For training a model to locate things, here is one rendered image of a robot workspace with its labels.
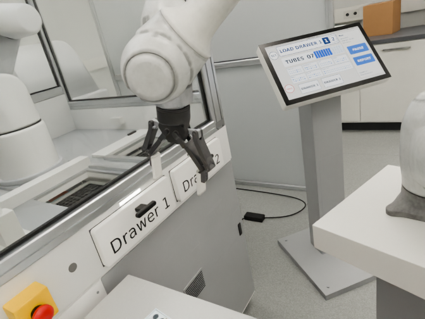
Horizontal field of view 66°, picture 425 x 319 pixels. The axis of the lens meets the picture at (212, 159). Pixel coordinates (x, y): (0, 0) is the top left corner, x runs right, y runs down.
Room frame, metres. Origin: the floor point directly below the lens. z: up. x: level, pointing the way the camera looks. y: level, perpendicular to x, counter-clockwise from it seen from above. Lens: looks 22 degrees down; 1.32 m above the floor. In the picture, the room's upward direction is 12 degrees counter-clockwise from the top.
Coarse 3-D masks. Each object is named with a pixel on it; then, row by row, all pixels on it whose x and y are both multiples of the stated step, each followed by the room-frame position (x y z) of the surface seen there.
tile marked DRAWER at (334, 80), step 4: (332, 76) 1.38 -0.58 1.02; (336, 76) 1.38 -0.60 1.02; (340, 76) 1.38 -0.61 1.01; (324, 80) 1.36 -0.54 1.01; (328, 80) 1.36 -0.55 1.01; (332, 80) 1.36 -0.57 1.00; (336, 80) 1.37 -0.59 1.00; (340, 80) 1.37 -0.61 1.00; (324, 84) 1.35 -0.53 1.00; (328, 84) 1.35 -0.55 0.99; (332, 84) 1.35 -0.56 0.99; (336, 84) 1.35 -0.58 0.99
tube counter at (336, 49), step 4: (340, 44) 1.49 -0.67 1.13; (324, 48) 1.47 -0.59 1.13; (328, 48) 1.48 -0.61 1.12; (332, 48) 1.48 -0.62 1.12; (336, 48) 1.48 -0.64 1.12; (340, 48) 1.48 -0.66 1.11; (308, 52) 1.46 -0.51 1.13; (312, 52) 1.46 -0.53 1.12; (316, 52) 1.46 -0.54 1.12; (320, 52) 1.46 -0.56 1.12; (324, 52) 1.46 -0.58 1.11; (328, 52) 1.46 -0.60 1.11; (332, 52) 1.46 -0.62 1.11; (336, 52) 1.46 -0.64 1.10; (340, 52) 1.46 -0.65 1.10; (344, 52) 1.47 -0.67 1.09; (308, 56) 1.44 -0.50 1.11; (312, 56) 1.44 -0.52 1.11; (316, 56) 1.44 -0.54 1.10; (320, 56) 1.44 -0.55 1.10; (324, 56) 1.45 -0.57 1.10; (308, 60) 1.43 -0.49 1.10
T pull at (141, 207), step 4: (140, 204) 0.79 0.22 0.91; (144, 204) 0.78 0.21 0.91; (148, 204) 0.78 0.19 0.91; (152, 204) 0.78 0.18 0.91; (136, 208) 0.77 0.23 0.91; (140, 208) 0.77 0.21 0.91; (144, 208) 0.76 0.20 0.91; (148, 208) 0.77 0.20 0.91; (140, 212) 0.75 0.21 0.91; (144, 212) 0.75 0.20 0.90; (136, 216) 0.74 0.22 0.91; (140, 216) 0.74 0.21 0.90
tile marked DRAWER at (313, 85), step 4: (312, 80) 1.36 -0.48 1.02; (316, 80) 1.36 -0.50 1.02; (300, 84) 1.35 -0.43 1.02; (304, 84) 1.35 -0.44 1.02; (308, 84) 1.35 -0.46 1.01; (312, 84) 1.35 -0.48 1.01; (316, 84) 1.35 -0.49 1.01; (300, 88) 1.33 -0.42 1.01; (304, 88) 1.33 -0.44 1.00; (308, 88) 1.34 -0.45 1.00; (312, 88) 1.34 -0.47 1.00; (316, 88) 1.34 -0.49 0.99; (320, 88) 1.34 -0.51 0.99; (304, 92) 1.32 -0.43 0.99
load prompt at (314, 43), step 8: (312, 40) 1.50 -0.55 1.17; (320, 40) 1.50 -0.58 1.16; (328, 40) 1.51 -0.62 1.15; (336, 40) 1.51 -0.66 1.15; (280, 48) 1.46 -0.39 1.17; (288, 48) 1.47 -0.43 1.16; (296, 48) 1.47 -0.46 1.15; (304, 48) 1.47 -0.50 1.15; (312, 48) 1.47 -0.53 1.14; (280, 56) 1.44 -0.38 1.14
